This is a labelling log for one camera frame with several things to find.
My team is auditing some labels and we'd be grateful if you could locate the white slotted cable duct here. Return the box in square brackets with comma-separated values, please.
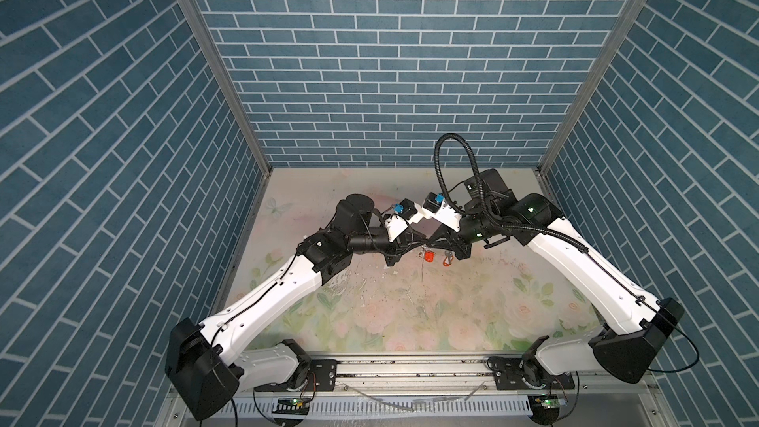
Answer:
[219, 395, 533, 420]

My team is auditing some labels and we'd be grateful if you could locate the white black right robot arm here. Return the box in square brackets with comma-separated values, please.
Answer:
[419, 169, 684, 389]

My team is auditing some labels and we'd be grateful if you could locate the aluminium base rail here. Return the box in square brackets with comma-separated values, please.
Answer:
[307, 352, 653, 395]

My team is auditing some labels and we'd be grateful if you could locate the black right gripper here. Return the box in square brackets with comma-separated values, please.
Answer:
[425, 208, 497, 258]

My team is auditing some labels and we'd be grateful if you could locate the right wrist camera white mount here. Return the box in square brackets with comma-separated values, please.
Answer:
[420, 192, 462, 232]

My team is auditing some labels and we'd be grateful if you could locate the aluminium corner post right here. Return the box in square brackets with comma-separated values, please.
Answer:
[536, 0, 648, 181]

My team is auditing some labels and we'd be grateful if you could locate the aluminium corner post left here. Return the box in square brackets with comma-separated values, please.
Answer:
[152, 0, 273, 177]

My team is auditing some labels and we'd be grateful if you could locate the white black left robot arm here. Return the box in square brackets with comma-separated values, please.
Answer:
[165, 194, 439, 422]

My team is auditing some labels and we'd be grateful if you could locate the aluminium corner post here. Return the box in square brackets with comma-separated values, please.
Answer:
[152, 0, 273, 177]
[536, 0, 648, 181]

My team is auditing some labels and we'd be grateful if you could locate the black corrugated cable hose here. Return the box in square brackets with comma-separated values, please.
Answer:
[434, 132, 594, 256]

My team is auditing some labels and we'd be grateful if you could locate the key with red tag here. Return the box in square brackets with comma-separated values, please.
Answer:
[443, 252, 455, 267]

